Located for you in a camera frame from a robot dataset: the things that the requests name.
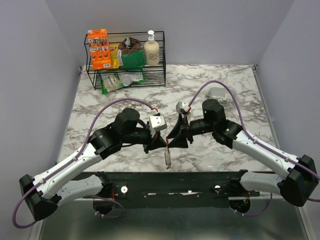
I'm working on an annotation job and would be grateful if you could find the green white snack bag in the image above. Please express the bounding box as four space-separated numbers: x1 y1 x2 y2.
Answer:
98 72 125 95

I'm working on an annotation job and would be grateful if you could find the red carabiner keyring with chain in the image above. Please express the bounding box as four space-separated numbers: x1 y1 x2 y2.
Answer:
164 137 171 170

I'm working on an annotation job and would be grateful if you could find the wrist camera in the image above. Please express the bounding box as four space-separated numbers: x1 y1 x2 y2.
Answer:
175 101 192 121
149 115 168 132

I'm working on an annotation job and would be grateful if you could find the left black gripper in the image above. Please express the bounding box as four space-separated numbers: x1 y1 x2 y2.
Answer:
121 126 168 154

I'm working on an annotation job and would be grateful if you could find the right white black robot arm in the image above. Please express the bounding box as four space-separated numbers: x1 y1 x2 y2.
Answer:
168 99 319 207

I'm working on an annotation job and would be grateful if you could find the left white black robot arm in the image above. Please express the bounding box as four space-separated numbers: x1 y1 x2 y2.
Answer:
19 108 167 221

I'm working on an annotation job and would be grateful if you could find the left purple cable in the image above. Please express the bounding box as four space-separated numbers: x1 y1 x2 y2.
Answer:
11 97 159 229

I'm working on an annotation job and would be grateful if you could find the black wire shelf rack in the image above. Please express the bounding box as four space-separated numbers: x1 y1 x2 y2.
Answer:
84 28 167 94

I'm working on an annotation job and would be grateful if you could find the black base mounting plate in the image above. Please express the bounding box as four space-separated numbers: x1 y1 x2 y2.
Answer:
51 169 261 209

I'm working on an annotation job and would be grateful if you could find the white green pouch bag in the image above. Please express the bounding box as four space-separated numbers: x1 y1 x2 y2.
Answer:
118 71 145 87

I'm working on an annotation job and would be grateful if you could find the orange product box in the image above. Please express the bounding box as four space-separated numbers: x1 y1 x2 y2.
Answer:
87 28 112 70

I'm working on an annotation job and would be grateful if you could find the yellow snack bag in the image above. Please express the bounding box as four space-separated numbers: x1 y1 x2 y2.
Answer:
109 44 120 69

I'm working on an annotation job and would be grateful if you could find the cream soap pump bottle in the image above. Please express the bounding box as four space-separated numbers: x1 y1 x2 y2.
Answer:
144 30 160 66

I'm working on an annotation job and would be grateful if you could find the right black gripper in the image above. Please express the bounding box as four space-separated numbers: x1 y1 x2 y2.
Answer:
167 113 215 149

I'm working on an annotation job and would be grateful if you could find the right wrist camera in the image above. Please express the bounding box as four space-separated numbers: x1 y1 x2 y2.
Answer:
175 101 192 121

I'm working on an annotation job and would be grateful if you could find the brown green coffee bag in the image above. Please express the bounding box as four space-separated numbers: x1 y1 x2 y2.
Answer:
117 37 145 69

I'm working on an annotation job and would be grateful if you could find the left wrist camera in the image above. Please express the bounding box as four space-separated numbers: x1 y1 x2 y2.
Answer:
149 115 168 132

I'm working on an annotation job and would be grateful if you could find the aluminium extrusion rail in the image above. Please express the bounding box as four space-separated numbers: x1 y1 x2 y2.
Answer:
39 177 305 201

